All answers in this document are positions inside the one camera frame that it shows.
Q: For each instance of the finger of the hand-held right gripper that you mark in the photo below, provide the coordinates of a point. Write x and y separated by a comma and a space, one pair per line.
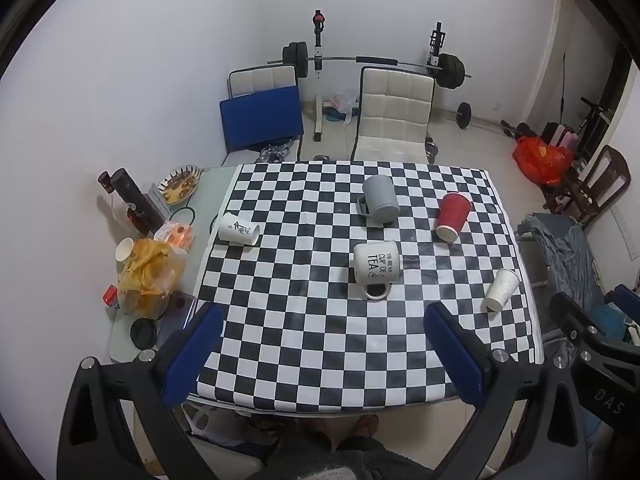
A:
627, 296
575, 317

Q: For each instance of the blue board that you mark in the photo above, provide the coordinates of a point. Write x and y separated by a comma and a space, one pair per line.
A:
262, 117

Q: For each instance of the orange snack packet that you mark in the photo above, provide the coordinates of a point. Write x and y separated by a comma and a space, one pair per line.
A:
175, 235

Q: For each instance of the grey cloth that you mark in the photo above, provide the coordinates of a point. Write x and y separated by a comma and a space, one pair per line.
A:
565, 255

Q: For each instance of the long barbell with black plates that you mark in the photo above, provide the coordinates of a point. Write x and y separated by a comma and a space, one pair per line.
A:
297, 57

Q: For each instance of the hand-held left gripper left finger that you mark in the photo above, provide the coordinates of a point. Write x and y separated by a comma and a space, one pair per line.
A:
192, 355

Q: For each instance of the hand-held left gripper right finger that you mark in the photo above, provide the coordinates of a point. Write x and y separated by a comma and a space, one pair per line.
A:
457, 355

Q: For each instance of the teal cloth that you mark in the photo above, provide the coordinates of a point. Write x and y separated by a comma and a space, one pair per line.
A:
610, 322

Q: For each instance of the short barbell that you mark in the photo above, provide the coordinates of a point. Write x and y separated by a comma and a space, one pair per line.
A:
464, 114

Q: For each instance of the person's grey fleece trousers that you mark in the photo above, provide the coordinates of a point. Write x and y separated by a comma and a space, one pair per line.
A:
320, 462

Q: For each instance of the red paper cup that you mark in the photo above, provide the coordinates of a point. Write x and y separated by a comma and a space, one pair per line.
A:
454, 215

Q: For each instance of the red can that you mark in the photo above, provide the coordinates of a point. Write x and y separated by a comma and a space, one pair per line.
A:
110, 296

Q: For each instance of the black round lid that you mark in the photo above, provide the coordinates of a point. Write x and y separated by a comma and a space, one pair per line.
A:
144, 332

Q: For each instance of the black scooter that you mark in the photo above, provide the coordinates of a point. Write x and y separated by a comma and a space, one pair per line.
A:
595, 125

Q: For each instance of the white plastic bag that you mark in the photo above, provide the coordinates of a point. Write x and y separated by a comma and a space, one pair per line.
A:
346, 102

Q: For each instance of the tall black canister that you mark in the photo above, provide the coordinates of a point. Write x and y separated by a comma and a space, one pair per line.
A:
135, 195

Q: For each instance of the white padded chair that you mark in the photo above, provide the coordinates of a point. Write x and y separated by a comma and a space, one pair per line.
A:
260, 77
395, 110

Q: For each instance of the white plastic stool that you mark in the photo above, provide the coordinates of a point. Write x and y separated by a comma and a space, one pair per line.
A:
200, 417

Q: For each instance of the person's right foot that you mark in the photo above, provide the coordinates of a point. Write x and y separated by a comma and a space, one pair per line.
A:
367, 427

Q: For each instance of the red plastic bag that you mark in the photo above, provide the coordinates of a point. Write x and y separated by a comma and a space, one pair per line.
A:
542, 160

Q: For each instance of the dark wooden chair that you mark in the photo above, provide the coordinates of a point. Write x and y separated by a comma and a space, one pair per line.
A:
600, 180

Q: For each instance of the person's foot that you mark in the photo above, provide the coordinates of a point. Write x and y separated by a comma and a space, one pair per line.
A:
367, 427
330, 432

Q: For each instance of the small paper cup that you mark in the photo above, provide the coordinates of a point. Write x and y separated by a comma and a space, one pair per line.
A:
124, 250

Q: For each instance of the plain white paper cup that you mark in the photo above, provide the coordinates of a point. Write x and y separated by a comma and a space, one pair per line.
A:
501, 287

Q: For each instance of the grey ribbed mug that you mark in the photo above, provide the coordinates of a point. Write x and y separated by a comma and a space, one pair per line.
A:
380, 200

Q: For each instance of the chrome dumbbell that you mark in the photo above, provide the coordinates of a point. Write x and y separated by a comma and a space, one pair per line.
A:
275, 152
433, 150

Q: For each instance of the white barbell rack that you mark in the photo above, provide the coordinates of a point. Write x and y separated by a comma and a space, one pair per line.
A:
318, 90

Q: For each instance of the white lettered mug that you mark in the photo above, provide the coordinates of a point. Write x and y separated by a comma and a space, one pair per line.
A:
375, 260

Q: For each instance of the yellow snack bag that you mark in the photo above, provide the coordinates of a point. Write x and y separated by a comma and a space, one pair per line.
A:
150, 275

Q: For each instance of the white cup with black drawing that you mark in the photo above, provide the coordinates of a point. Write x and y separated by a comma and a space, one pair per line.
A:
235, 229

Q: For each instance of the pink suitcase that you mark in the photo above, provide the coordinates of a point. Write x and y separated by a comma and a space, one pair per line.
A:
560, 136

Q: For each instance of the black white checkered tablecloth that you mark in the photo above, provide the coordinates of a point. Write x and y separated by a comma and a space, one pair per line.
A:
300, 320

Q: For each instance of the person's left foot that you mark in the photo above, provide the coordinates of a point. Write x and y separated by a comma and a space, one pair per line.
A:
330, 432

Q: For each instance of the small dark bottle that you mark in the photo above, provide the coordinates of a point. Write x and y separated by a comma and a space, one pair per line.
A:
104, 182

